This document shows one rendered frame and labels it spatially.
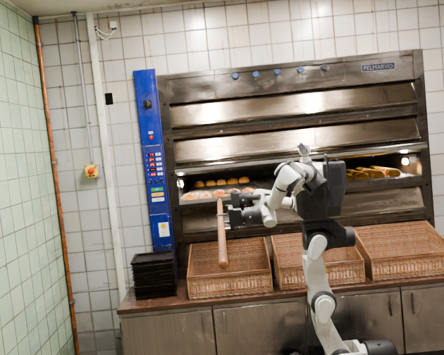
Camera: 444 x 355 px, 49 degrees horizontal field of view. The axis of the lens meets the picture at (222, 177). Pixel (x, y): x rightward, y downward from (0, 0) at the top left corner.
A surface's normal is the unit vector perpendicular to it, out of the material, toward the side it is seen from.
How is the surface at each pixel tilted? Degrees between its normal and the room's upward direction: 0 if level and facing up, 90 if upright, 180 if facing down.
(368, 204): 70
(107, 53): 90
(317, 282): 90
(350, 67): 91
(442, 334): 89
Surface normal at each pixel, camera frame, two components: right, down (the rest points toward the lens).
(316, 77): 0.00, 0.07
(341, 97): -0.06, -0.28
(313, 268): 0.15, 0.46
